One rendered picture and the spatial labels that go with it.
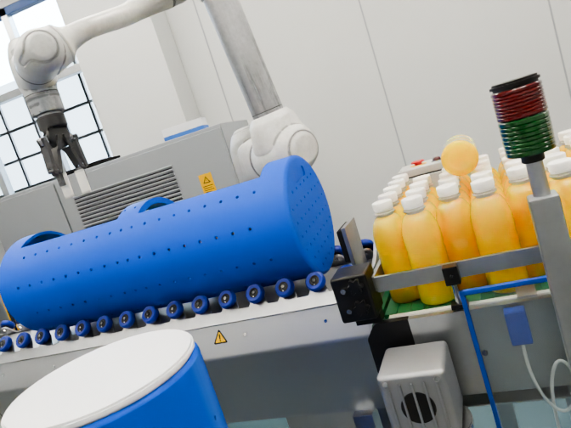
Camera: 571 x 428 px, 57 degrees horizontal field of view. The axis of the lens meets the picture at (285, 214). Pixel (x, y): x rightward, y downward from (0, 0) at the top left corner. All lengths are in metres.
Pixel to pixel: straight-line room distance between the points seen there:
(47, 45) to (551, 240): 1.14
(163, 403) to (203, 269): 0.52
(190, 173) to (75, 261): 1.55
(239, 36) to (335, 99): 2.37
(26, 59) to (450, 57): 3.02
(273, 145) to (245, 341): 0.61
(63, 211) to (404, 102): 2.38
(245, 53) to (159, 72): 2.41
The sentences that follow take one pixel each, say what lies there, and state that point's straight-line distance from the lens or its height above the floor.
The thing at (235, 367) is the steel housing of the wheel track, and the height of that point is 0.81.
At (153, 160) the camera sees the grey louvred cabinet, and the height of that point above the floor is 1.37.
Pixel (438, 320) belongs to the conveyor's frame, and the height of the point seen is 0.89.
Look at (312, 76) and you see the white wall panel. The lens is 3.95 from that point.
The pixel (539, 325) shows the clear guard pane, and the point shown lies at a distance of 0.95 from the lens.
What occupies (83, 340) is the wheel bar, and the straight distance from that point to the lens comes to 1.53.
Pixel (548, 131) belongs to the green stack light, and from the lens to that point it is 0.76.
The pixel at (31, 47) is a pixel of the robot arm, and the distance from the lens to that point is 1.40.
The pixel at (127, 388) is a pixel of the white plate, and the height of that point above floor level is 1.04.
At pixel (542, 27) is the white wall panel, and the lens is 4.02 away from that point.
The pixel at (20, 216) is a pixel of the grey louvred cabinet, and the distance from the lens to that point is 3.48.
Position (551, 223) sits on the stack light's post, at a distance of 0.78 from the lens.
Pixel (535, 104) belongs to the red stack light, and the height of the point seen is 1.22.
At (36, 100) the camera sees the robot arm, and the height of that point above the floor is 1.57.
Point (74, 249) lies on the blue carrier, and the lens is 1.42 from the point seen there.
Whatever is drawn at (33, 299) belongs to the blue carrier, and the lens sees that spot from 1.53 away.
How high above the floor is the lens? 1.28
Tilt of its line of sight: 8 degrees down
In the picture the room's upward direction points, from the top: 18 degrees counter-clockwise
